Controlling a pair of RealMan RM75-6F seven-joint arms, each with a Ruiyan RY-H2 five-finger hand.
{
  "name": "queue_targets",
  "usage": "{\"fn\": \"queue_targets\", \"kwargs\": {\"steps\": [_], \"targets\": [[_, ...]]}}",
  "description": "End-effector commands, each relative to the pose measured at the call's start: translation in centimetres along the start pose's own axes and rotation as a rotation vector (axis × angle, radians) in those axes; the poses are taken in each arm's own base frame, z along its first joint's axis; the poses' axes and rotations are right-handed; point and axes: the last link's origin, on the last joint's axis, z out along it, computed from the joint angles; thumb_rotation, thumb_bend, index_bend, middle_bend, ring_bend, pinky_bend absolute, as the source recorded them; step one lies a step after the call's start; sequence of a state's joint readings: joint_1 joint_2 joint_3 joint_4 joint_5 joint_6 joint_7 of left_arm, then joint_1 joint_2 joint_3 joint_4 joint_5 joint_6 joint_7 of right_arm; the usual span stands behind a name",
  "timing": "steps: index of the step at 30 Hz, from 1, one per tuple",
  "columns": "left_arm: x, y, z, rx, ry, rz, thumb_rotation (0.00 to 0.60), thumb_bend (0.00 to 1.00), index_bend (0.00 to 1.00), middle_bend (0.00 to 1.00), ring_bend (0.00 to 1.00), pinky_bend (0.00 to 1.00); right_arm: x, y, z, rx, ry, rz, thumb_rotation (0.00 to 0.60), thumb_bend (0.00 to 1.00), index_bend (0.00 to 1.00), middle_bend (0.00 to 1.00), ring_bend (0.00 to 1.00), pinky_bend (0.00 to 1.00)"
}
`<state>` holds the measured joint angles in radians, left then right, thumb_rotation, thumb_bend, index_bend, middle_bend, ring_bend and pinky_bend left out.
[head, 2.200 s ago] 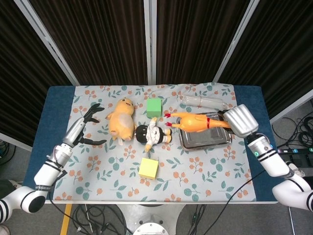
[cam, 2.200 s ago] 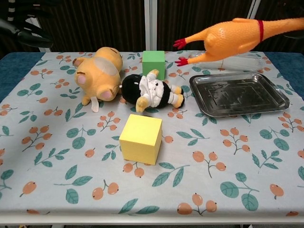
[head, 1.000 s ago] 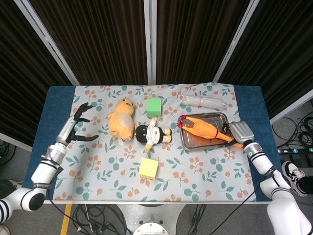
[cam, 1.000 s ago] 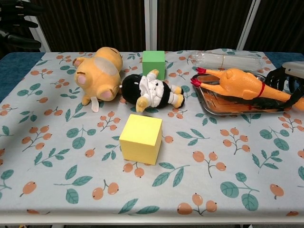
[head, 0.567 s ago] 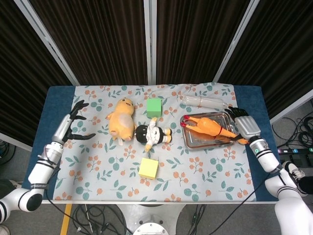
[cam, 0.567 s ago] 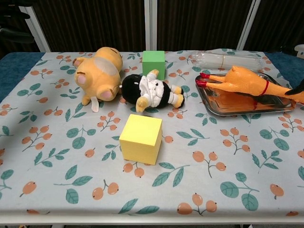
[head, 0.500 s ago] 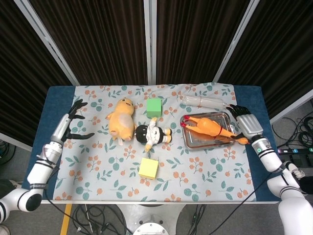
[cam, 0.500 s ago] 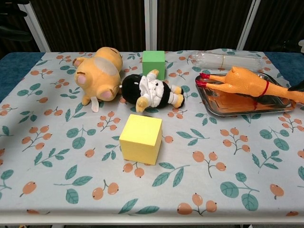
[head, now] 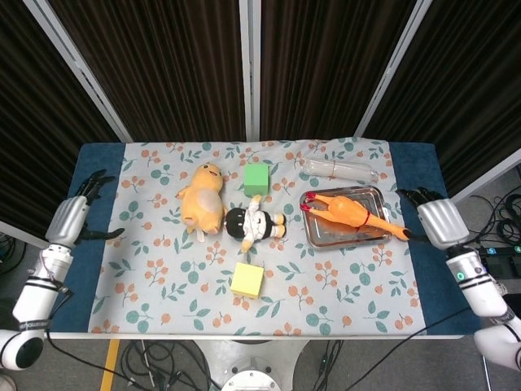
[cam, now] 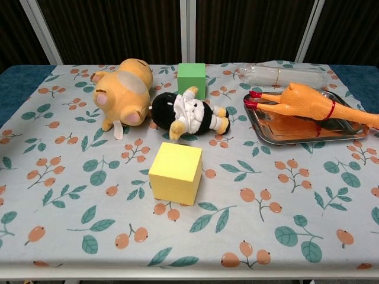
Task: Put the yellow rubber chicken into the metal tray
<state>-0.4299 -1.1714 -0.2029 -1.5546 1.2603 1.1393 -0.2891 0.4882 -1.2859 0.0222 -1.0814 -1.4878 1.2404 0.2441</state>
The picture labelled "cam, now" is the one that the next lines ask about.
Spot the orange rubber chicken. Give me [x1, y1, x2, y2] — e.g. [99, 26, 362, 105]
[243, 82, 379, 131]

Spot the shiny metal tray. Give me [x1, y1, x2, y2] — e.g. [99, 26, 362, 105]
[243, 90, 370, 146]

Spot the black-haired plush doll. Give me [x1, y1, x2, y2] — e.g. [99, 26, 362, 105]
[150, 86, 231, 141]

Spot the yellow foam cube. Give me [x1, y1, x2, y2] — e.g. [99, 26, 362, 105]
[148, 141, 203, 206]

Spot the green foam cube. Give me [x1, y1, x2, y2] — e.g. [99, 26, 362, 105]
[176, 63, 207, 101]

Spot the floral patterned tablecloth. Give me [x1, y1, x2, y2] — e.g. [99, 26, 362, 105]
[0, 60, 379, 272]

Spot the orange plush animal toy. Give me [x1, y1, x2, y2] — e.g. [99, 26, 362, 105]
[91, 58, 154, 140]

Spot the clear plastic bottle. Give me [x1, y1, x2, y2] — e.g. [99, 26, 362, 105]
[239, 65, 330, 89]

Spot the white partition post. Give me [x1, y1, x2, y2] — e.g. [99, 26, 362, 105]
[296, 0, 326, 63]
[19, 0, 65, 65]
[180, 0, 197, 64]

